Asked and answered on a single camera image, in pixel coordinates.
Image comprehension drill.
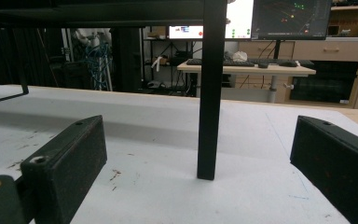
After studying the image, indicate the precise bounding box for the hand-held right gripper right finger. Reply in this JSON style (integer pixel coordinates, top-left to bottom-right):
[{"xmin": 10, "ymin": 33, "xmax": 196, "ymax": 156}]
[{"xmin": 289, "ymin": 115, "xmax": 358, "ymax": 224}]

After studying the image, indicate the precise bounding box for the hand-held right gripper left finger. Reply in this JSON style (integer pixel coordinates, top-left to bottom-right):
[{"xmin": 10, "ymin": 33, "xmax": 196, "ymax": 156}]
[{"xmin": 20, "ymin": 115, "xmax": 108, "ymax": 224}]

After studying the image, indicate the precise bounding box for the white table mat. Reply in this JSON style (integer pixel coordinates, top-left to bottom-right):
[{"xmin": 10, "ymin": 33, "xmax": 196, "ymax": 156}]
[{"xmin": 0, "ymin": 84, "xmax": 358, "ymax": 224}]

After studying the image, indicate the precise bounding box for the black keyboard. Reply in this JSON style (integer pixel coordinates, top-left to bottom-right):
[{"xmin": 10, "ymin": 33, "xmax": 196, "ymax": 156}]
[
  {"xmin": 249, "ymin": 58, "xmax": 315, "ymax": 67},
  {"xmin": 186, "ymin": 58, "xmax": 256, "ymax": 68}
]

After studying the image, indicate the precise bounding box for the light wooden cabinet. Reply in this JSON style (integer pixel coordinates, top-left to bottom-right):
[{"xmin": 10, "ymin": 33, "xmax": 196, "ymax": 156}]
[{"xmin": 234, "ymin": 36, "xmax": 358, "ymax": 112}]

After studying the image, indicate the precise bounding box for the wooden desk with white legs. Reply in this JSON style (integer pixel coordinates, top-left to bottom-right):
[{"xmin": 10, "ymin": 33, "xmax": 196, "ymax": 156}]
[{"xmin": 176, "ymin": 60, "xmax": 317, "ymax": 104}]

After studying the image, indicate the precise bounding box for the black curtain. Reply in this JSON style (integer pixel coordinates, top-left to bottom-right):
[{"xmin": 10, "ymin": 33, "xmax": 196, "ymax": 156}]
[{"xmin": 0, "ymin": 26, "xmax": 63, "ymax": 89}]

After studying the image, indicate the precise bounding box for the cardboard box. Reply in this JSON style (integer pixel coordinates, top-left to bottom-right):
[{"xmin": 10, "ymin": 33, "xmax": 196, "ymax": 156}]
[{"xmin": 326, "ymin": 5, "xmax": 358, "ymax": 38}]

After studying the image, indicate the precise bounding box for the crumpled white cloth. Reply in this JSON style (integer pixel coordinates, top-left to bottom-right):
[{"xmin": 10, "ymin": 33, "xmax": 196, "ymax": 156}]
[{"xmin": 231, "ymin": 50, "xmax": 249, "ymax": 63}]

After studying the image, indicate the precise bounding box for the monitor with dark screen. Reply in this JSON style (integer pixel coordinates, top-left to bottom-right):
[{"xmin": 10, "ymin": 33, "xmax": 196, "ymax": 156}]
[{"xmin": 251, "ymin": 0, "xmax": 334, "ymax": 42}]

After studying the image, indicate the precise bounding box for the black shelving unit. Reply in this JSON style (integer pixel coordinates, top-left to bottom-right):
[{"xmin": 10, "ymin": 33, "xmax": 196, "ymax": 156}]
[{"xmin": 142, "ymin": 26, "xmax": 200, "ymax": 96}]

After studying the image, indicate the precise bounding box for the monitor with white screen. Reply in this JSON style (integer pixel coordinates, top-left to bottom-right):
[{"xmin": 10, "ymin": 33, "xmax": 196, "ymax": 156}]
[{"xmin": 168, "ymin": 0, "xmax": 255, "ymax": 41}]

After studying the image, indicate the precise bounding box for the blue cable bundle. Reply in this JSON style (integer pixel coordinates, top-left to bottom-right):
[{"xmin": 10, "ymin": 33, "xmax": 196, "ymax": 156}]
[{"xmin": 84, "ymin": 42, "xmax": 114, "ymax": 91}]

